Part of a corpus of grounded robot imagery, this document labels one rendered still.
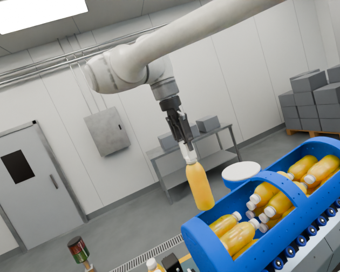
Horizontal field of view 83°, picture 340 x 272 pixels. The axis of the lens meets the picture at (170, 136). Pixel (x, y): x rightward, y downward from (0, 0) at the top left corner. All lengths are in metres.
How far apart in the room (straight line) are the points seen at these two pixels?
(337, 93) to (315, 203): 3.23
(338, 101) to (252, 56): 2.00
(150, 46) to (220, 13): 0.16
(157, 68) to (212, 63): 3.97
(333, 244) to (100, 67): 1.16
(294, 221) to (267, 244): 0.15
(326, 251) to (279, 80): 4.67
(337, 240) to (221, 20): 1.06
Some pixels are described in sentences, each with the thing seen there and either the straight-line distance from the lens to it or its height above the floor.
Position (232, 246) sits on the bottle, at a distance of 0.82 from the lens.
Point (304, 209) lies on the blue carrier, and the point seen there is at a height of 1.12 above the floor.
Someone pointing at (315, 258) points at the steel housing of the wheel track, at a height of 0.87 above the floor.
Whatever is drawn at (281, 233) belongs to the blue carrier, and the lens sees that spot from 0.88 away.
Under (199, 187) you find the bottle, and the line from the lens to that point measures 0.73.
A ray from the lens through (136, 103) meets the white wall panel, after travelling 3.99.
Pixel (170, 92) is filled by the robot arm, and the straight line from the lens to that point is 0.64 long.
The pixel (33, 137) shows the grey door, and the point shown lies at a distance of 4.26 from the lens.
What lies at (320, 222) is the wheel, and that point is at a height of 0.97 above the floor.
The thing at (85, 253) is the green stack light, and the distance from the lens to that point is 1.10.
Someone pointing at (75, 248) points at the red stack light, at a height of 1.24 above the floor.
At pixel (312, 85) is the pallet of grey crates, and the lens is 4.36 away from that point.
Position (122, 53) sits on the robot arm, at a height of 1.85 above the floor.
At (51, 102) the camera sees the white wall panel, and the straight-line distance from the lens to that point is 4.19.
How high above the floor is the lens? 1.70
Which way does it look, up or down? 10 degrees down
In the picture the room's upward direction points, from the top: 21 degrees counter-clockwise
